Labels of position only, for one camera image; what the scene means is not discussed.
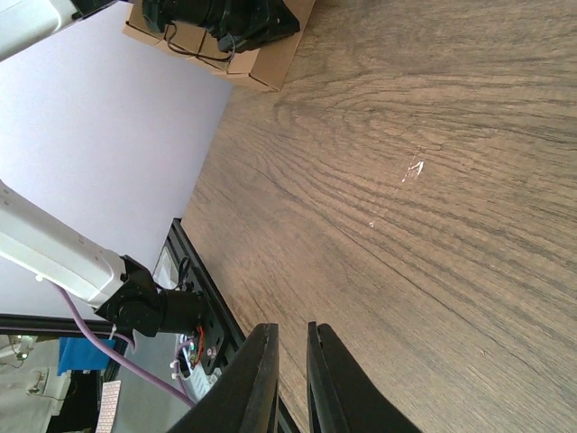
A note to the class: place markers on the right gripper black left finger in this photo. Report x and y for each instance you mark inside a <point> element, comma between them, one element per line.
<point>245,398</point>

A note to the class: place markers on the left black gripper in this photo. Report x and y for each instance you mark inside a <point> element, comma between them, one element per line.
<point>237,25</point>

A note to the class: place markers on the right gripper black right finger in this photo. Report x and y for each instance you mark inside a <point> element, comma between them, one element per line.
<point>340,395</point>

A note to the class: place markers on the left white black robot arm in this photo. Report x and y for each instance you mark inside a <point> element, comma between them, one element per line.
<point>106,133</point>

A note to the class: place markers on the low folded cardboard box stack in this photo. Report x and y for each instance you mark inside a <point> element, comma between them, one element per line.
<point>263,69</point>

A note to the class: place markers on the black aluminium frame rail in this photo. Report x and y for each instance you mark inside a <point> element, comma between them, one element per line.
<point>215,338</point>

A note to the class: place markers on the grey metal base plate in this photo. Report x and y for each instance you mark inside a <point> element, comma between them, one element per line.
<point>143,407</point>

